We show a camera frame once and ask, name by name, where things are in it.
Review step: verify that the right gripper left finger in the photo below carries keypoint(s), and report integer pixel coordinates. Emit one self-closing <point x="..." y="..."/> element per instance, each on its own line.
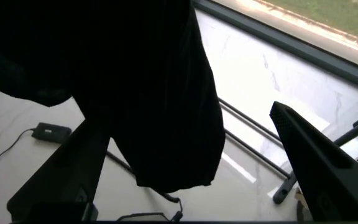
<point x="70" y="177"/>

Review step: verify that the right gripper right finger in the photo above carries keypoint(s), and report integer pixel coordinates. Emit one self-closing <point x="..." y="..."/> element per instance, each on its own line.
<point x="331" y="186"/>

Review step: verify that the window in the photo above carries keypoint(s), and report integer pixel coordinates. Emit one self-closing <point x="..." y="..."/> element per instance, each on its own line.
<point x="291" y="43"/>

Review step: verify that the black power adapter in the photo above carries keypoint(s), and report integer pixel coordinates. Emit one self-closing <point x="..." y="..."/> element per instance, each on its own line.
<point x="51" y="132"/>

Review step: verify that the black clothes rack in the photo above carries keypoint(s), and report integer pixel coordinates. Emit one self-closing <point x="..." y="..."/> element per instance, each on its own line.
<point x="253" y="149"/>

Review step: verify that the black garment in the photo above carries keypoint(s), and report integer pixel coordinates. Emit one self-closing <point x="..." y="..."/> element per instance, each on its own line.
<point x="141" y="87"/>

